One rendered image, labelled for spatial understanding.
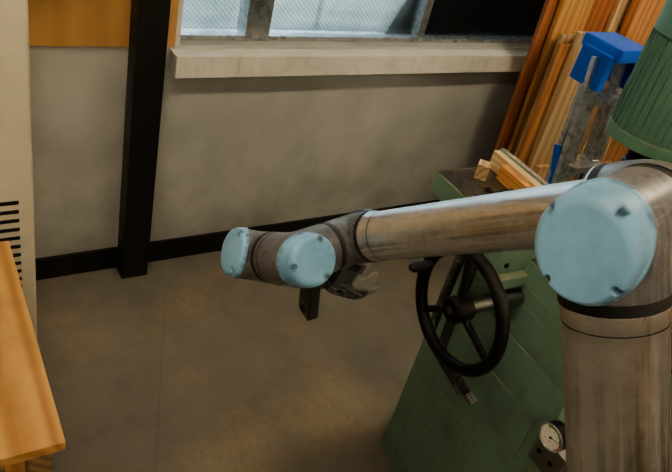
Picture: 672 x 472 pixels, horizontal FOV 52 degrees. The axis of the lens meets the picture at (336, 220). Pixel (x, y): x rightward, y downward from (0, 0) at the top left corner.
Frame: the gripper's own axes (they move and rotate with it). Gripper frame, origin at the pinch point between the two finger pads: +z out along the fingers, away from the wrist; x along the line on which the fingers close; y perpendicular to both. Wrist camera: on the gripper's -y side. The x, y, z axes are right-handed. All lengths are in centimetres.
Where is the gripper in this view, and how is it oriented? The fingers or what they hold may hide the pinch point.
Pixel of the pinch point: (370, 288)
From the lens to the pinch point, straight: 146.7
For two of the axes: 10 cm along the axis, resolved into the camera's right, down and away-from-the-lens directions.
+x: -4.5, -5.6, 7.0
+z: 7.4, 2.0, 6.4
